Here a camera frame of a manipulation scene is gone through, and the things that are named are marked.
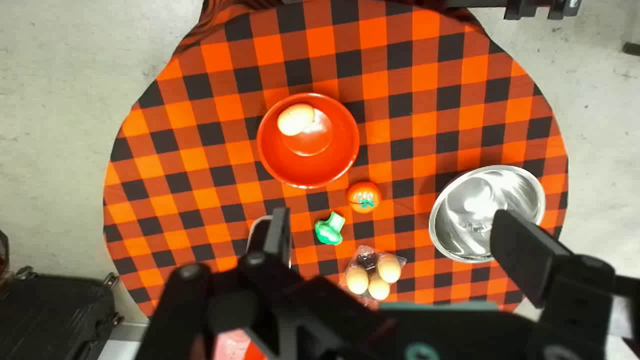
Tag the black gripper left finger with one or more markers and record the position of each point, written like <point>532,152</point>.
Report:
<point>278,233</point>

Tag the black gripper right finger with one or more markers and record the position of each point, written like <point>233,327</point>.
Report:
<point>526,257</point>

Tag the green toy vegetable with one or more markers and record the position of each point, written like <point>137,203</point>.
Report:
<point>329,230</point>

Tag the orange toy tomato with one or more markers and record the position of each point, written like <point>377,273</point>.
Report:
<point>364,198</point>

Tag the black suitcase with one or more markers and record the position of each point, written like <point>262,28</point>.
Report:
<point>47,320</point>

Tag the stainless steel bowl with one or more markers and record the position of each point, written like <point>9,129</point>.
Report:
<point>467,213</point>

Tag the orange black checked tablecloth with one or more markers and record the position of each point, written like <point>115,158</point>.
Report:
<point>412,87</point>

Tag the tan egg in bag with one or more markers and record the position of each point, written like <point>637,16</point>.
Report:
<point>356,279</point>
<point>388,268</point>
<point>379,290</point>

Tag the orange bowl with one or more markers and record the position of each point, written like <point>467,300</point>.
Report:
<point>300,167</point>

